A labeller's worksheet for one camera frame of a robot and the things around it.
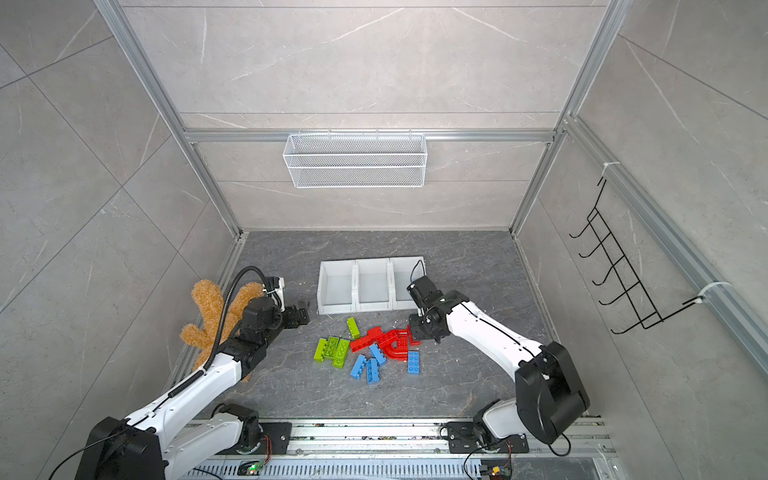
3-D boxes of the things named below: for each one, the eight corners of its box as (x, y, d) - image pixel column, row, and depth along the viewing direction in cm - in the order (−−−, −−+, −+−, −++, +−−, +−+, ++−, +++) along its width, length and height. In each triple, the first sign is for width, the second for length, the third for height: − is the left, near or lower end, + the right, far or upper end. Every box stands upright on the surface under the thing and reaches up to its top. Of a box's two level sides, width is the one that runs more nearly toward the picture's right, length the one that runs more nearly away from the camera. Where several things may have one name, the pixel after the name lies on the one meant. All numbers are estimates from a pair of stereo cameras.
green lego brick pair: (321, 364, 87) (320, 362, 86) (329, 338, 92) (328, 336, 91) (343, 368, 87) (342, 366, 85) (350, 342, 92) (349, 339, 90)
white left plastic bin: (316, 317, 98) (312, 305, 91) (324, 273, 109) (320, 260, 103) (356, 317, 98) (354, 305, 92) (360, 273, 109) (358, 260, 103)
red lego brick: (355, 356, 88) (355, 353, 87) (349, 346, 90) (348, 343, 89) (385, 336, 92) (385, 333, 91) (378, 327, 94) (378, 324, 93)
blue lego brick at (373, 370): (367, 384, 83) (367, 381, 81) (366, 361, 87) (365, 358, 85) (381, 383, 84) (381, 380, 81) (379, 360, 88) (378, 356, 86)
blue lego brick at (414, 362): (407, 374, 86) (408, 372, 84) (406, 354, 90) (407, 351, 88) (421, 374, 86) (421, 372, 84) (419, 354, 90) (420, 351, 88)
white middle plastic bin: (353, 314, 98) (350, 303, 92) (357, 270, 110) (355, 258, 104) (392, 314, 98) (392, 303, 92) (392, 270, 110) (392, 258, 104)
